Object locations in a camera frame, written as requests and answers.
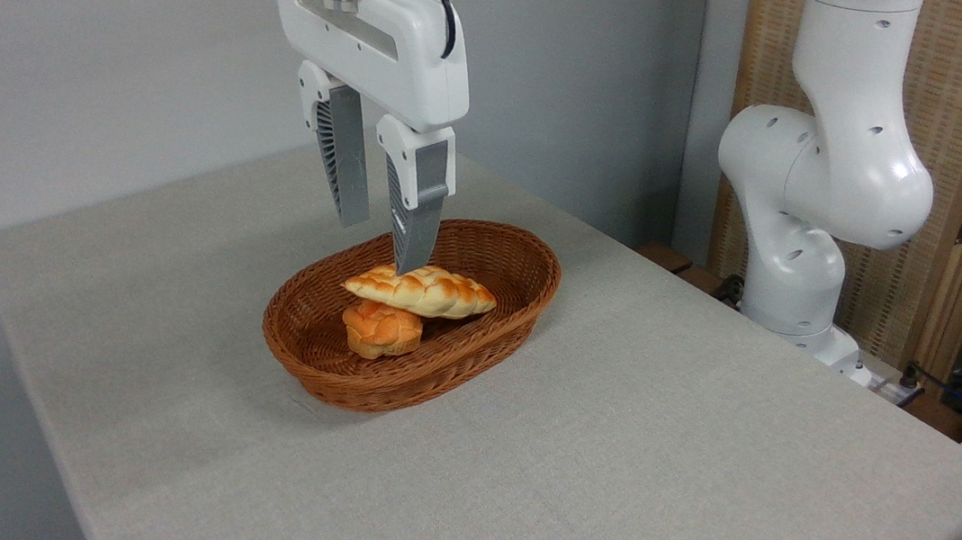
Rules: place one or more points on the brown wicker basket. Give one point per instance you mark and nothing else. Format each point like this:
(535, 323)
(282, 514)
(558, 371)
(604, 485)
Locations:
(500, 263)

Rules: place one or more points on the long braided bread loaf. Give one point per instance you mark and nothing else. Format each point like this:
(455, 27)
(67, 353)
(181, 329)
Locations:
(433, 292)

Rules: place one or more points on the grey tablecloth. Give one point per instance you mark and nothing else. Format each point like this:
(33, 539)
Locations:
(648, 470)

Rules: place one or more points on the round braided bread bun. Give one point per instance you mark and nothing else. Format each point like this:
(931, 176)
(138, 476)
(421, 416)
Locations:
(379, 331)

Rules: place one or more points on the white power strip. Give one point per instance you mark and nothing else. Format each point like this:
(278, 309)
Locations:
(895, 388)

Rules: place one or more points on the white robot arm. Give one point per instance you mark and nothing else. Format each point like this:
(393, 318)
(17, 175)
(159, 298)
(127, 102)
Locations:
(828, 165)

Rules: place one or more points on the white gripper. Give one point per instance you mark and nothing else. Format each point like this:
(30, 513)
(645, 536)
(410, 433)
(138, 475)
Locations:
(420, 46)

